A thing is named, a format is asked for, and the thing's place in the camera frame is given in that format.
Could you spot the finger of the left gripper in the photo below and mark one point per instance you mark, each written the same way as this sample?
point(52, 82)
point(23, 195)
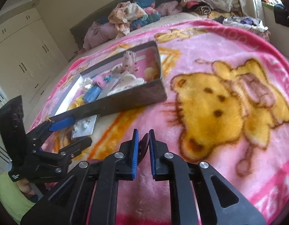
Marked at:
point(75, 149)
point(64, 123)

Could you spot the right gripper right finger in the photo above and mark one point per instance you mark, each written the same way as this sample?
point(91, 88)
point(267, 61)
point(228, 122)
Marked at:
point(155, 148)

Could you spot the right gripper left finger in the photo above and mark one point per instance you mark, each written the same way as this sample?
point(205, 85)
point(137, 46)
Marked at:
point(133, 153)

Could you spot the earring card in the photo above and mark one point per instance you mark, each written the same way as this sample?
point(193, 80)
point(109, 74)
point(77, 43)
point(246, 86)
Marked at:
point(84, 127)

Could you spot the yellow rings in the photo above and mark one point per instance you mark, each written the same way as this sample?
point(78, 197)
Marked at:
point(76, 103)

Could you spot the mauve hair clip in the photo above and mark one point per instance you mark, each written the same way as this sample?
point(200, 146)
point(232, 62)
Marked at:
point(143, 146)

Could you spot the green sleeve forearm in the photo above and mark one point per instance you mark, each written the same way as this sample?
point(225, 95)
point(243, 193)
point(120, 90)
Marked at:
point(13, 200)

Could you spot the left hand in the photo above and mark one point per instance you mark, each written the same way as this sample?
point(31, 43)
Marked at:
point(30, 189)

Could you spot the bed with beige sheet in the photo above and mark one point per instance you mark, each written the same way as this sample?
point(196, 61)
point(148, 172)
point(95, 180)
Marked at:
point(53, 82)

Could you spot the small blue box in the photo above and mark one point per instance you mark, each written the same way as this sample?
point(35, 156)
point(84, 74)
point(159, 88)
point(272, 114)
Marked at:
point(92, 94)

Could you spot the white fabric hair clips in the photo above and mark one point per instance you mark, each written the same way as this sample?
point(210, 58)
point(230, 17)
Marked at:
point(127, 81)

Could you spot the shallow dark cardboard box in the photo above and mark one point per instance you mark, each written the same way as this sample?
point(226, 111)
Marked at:
point(122, 92)

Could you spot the cream built-in wardrobe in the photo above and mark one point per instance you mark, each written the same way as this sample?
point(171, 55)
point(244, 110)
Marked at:
point(29, 60)

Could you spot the pink bear fleece blanket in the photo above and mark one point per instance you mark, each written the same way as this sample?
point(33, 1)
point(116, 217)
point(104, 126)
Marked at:
point(227, 104)

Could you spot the pink pyjama clothes heap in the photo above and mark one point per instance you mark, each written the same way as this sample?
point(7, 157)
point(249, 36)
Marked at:
point(99, 34)

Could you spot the peach floral cloth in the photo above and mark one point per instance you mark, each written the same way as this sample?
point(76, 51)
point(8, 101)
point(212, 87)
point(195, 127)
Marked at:
point(123, 15)

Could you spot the dark floral quilt bundle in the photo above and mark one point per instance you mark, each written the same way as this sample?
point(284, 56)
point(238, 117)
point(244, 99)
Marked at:
point(152, 14)

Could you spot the dark green headboard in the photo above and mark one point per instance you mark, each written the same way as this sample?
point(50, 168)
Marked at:
point(79, 31)

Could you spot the floral laundry bag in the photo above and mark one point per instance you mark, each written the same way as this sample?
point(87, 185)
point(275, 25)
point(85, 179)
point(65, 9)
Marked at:
point(254, 25)

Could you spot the mixed clothes pile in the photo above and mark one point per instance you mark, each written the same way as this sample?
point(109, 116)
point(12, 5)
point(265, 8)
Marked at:
point(200, 7)

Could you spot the dark clothes on windowsill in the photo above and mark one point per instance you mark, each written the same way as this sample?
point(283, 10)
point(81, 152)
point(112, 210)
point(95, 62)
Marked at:
point(281, 15)

